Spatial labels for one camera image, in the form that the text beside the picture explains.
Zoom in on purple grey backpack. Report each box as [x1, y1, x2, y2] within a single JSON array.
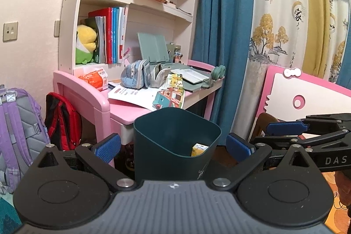
[[0, 85, 50, 195]]

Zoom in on white paper sheets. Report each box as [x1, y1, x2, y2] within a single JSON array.
[[108, 84, 162, 111]]

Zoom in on pink white headboard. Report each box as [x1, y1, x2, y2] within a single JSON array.
[[247, 64, 351, 143]]

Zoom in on white landscape print curtain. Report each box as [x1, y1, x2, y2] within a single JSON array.
[[231, 0, 350, 139]]

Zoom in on yellow green plush toy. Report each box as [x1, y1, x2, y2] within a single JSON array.
[[75, 24, 97, 65]]

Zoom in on pink desk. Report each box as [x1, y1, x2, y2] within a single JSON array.
[[52, 59, 224, 169]]

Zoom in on green desk organizer tray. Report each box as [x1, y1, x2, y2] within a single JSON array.
[[161, 63, 226, 92]]

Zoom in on white bookshelf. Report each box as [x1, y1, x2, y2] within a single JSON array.
[[58, 0, 196, 76]]

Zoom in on blue curtain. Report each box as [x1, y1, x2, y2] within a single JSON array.
[[192, 0, 253, 145]]

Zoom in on orange snack packet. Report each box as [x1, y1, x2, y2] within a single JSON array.
[[79, 68, 108, 91]]

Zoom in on green book stand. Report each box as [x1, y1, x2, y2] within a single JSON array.
[[137, 32, 170, 64]]

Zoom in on teal white zigzag blanket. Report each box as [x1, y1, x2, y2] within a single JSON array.
[[0, 193, 22, 234]]

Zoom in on red black bag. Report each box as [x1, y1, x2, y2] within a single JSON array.
[[45, 92, 82, 151]]

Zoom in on light blue pencil pouch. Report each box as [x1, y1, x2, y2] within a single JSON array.
[[121, 59, 151, 90]]

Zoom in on colourful picture booklet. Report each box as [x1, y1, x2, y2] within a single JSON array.
[[153, 73, 185, 110]]

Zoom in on row of upright books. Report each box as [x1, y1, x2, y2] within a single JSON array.
[[83, 7, 129, 65]]

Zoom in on yellow white milk carton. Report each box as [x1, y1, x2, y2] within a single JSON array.
[[191, 143, 208, 157]]

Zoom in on dark teal trash bin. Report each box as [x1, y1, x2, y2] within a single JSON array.
[[133, 107, 221, 182]]

